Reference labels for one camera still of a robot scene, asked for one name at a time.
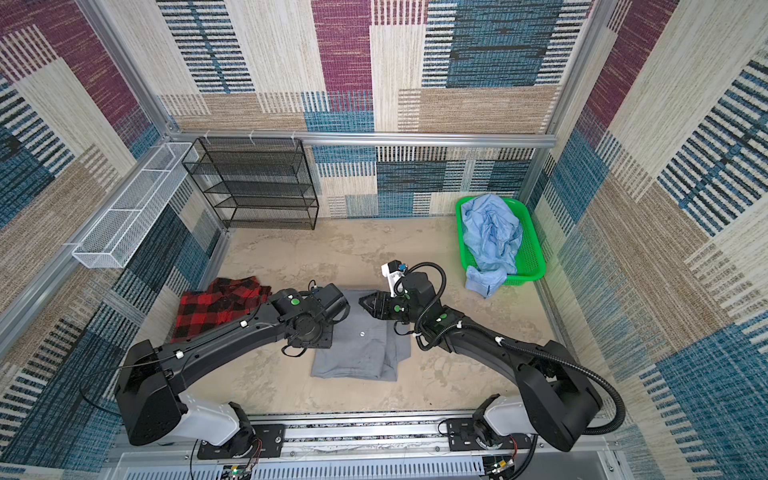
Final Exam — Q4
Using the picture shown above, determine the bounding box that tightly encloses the green plastic basket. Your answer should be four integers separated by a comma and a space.
455, 196, 546, 286

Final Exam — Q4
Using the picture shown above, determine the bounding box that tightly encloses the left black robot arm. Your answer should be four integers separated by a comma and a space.
114, 284, 350, 458

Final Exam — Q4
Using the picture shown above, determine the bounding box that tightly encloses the aluminium front rail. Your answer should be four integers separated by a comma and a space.
104, 409, 621, 468

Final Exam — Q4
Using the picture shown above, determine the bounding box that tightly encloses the grey long sleeve shirt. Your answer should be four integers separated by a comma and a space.
310, 289, 411, 382

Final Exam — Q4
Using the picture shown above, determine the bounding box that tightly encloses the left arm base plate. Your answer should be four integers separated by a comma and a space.
196, 424, 286, 460

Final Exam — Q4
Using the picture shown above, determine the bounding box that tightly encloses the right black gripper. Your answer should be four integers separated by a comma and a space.
358, 291, 423, 324

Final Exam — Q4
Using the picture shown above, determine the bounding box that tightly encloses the red black plaid folded shirt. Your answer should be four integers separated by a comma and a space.
171, 276, 272, 343

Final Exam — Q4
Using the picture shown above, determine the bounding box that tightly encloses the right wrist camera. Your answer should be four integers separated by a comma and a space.
381, 260, 408, 297

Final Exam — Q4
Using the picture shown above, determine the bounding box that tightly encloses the white slotted cable duct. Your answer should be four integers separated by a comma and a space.
118, 456, 485, 479

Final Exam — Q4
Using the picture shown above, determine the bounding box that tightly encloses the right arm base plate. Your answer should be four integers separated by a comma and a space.
437, 417, 533, 452

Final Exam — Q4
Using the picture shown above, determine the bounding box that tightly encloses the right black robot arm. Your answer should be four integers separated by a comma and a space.
359, 291, 616, 452

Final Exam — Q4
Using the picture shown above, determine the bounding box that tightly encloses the black wire shelf rack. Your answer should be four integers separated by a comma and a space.
182, 137, 319, 230

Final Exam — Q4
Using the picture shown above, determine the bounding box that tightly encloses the light blue shirt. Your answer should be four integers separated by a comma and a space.
460, 194, 523, 299

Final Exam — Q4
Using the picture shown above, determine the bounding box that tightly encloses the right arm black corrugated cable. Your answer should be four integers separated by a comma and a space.
395, 261, 628, 480

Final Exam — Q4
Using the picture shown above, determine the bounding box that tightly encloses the white wire mesh basket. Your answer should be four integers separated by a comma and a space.
72, 142, 192, 269

